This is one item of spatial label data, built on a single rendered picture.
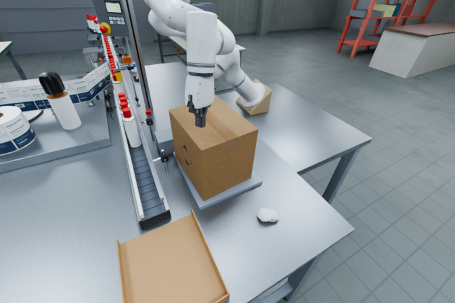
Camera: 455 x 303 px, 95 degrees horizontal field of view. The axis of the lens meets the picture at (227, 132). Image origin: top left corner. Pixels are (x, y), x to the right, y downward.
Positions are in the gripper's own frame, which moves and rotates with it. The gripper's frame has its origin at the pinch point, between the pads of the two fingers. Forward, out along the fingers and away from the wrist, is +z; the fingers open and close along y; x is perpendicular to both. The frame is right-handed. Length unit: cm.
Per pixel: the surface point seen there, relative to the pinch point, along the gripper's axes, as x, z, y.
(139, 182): -24.4, 30.5, 8.1
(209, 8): -308, -99, -443
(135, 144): -42.2, 23.6, -4.4
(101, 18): -81, -32, -22
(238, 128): 8.2, 4.5, -12.6
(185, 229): 1.9, 38.2, 10.8
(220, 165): 6.4, 16.9, -3.8
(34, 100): -109, 12, 7
